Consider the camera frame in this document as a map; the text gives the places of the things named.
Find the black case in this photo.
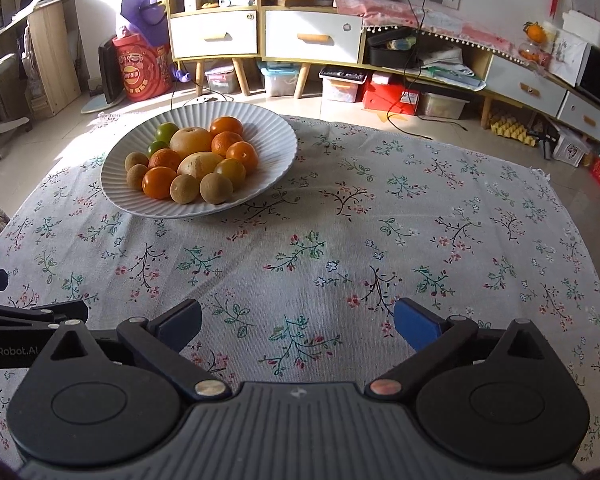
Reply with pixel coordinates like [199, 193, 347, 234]
[367, 27, 423, 68]

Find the smooth orange tangerine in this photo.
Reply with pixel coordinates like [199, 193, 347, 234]
[141, 166, 178, 200]
[225, 141, 259, 176]
[209, 116, 244, 137]

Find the yellow folded crate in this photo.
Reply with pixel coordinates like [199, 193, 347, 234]
[489, 112, 541, 147]

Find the clear box with black lid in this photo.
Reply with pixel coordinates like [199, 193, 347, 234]
[320, 67, 368, 103]

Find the bumpy orange mandarin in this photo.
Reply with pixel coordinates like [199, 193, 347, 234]
[211, 131, 243, 157]
[148, 148, 183, 171]

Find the purple plush toy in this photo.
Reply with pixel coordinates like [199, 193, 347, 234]
[121, 0, 191, 83]

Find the large yellow pear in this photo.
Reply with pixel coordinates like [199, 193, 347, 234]
[169, 127, 214, 158]
[177, 151, 225, 181]

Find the black power cable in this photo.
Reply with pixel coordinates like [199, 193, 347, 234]
[386, 0, 468, 133]

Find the red cardboard box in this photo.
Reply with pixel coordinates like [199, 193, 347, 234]
[362, 74, 421, 116]

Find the white drawer with wooden handle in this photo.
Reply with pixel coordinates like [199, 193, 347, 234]
[265, 10, 363, 64]
[171, 11, 258, 59]

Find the white picture canvas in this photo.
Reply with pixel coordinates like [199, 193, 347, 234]
[550, 27, 591, 86]

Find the low wooden cabinet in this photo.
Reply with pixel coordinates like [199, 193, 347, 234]
[365, 25, 600, 143]

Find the clear plastic storage box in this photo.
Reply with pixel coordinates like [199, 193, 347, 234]
[420, 91, 471, 121]

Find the clear box with pink lid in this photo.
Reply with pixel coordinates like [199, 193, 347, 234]
[205, 65, 241, 95]

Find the clear box with blue lid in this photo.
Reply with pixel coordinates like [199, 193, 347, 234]
[259, 62, 301, 98]

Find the red printed bag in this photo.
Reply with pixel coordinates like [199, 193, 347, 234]
[111, 32, 173, 101]

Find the black panel on round base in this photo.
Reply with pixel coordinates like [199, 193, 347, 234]
[80, 41, 126, 114]

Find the white office chair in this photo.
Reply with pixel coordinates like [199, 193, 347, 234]
[0, 55, 31, 163]

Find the pink tasselled cloth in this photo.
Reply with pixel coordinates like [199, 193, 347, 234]
[330, 0, 526, 56]

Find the white foam box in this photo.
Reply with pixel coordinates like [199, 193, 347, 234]
[562, 9, 600, 51]

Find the floral tablecloth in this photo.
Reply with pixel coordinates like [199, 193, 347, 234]
[0, 112, 600, 466]

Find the white drawer with small knob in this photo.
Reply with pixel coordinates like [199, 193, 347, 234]
[557, 92, 600, 143]
[485, 55, 567, 117]

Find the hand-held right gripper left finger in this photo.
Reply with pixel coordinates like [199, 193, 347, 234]
[50, 298, 233, 403]

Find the tall wooden shelf cabinet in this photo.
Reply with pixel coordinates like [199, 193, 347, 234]
[164, 0, 366, 98]

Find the small white printed box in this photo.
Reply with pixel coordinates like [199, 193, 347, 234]
[552, 135, 593, 168]

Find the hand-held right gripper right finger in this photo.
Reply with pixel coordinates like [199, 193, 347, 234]
[367, 297, 548, 403]

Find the half green half orange tangerine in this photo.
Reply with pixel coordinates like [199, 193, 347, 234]
[215, 158, 247, 192]

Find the white ribbed plate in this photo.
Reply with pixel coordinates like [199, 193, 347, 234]
[99, 101, 299, 220]

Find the pile of papers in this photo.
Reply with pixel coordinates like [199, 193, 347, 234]
[420, 42, 487, 92]

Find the light wooden desk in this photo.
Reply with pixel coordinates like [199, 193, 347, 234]
[25, 0, 83, 116]

